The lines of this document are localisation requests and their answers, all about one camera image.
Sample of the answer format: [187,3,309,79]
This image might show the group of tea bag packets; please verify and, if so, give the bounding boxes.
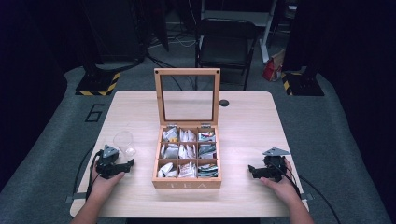
[157,126,219,179]

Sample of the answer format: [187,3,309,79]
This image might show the black folding chair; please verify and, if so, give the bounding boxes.
[194,17,262,91]

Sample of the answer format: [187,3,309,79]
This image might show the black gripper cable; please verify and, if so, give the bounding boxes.
[72,144,105,202]
[274,158,343,224]

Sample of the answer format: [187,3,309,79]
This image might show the clear plastic cup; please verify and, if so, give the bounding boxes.
[112,130,137,158]

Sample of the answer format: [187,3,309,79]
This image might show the red bag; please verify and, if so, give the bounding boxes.
[262,49,287,83]

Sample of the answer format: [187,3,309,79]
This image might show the floor cables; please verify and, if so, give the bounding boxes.
[145,18,202,91]

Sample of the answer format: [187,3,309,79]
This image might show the person's right hand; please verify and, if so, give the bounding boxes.
[259,158,301,204]

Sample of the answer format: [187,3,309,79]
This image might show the striped black stand base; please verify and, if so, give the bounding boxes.
[280,65,325,97]
[75,63,121,97]

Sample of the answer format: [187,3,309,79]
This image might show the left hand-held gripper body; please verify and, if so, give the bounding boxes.
[94,144,121,180]

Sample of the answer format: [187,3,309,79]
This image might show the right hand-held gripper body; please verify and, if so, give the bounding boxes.
[262,147,292,183]

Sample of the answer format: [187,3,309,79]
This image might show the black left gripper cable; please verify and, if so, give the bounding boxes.
[72,144,105,202]

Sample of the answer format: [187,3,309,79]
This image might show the person's left hand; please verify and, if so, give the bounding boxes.
[89,161,126,202]

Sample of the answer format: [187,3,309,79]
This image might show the wooden tea box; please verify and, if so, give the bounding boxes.
[151,67,223,190]

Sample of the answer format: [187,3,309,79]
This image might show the white desk frame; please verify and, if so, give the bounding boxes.
[200,0,278,64]

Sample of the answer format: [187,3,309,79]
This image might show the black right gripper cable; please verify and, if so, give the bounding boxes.
[274,158,343,224]

